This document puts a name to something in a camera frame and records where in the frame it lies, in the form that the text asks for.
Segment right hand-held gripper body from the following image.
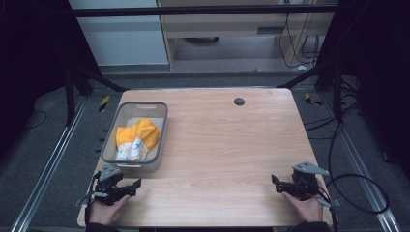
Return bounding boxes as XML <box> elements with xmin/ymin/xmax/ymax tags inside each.
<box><xmin>281</xmin><ymin>160</ymin><xmax>331</xmax><ymax>201</ymax></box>

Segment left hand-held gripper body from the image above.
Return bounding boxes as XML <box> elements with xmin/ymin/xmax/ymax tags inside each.
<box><xmin>92</xmin><ymin>163</ymin><xmax>132</xmax><ymax>207</ymax></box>

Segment person's right hand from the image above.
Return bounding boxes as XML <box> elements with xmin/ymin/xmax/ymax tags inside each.
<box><xmin>281</xmin><ymin>179</ymin><xmax>325</xmax><ymax>224</ymax></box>

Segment person's left hand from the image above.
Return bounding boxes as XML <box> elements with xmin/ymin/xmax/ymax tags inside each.
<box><xmin>88</xmin><ymin>194</ymin><xmax>132</xmax><ymax>226</ymax></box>

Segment white patterned cloth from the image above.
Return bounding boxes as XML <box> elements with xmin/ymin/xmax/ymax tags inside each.
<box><xmin>115</xmin><ymin>136</ymin><xmax>149</xmax><ymax>162</ymax></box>

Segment grey plastic basket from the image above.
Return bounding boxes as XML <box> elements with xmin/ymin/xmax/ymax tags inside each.
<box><xmin>100</xmin><ymin>101</ymin><xmax>169</xmax><ymax>173</ymax></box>

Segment yellow cloth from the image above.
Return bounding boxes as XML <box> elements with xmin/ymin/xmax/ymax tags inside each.
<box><xmin>115</xmin><ymin>118</ymin><xmax>161</xmax><ymax>153</ymax></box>

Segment yellow black tape strip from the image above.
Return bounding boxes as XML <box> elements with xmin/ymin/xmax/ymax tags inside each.
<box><xmin>304</xmin><ymin>92</ymin><xmax>323</xmax><ymax>107</ymax></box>
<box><xmin>98</xmin><ymin>95</ymin><xmax>111</xmax><ymax>113</ymax></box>

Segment black metal stand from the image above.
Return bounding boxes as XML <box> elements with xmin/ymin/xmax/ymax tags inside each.
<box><xmin>276</xmin><ymin>59</ymin><xmax>345</xmax><ymax>123</ymax></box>
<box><xmin>63</xmin><ymin>59</ymin><xmax>131</xmax><ymax>128</ymax></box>

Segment dark curtain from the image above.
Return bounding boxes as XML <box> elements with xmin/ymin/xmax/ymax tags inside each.
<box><xmin>0</xmin><ymin>0</ymin><xmax>102</xmax><ymax>162</ymax></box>
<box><xmin>314</xmin><ymin>0</ymin><xmax>410</xmax><ymax>182</ymax></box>

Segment white cabinet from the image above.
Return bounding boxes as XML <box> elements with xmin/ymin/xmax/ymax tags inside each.
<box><xmin>68</xmin><ymin>0</ymin><xmax>170</xmax><ymax>68</ymax></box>

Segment light wooden desk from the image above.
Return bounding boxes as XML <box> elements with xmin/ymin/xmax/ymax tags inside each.
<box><xmin>156</xmin><ymin>0</ymin><xmax>337</xmax><ymax>71</ymax></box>

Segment black metal crossbar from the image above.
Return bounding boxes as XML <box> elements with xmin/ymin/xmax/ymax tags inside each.
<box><xmin>69</xmin><ymin>3</ymin><xmax>340</xmax><ymax>18</ymax></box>

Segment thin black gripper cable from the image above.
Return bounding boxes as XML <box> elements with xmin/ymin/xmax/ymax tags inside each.
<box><xmin>83</xmin><ymin>171</ymin><xmax>103</xmax><ymax>226</ymax></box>

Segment aluminium floor rail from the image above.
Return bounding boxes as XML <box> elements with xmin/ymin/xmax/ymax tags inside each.
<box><xmin>10</xmin><ymin>96</ymin><xmax>89</xmax><ymax>232</ymax></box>
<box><xmin>318</xmin><ymin>92</ymin><xmax>404</xmax><ymax>232</ymax></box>

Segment black looped cable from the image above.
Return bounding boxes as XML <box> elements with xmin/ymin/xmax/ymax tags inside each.
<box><xmin>316</xmin><ymin>119</ymin><xmax>390</xmax><ymax>232</ymax></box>

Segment bundle of black hanging cables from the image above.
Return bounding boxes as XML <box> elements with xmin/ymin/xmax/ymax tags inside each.
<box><xmin>278</xmin><ymin>0</ymin><xmax>321</xmax><ymax>70</ymax></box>

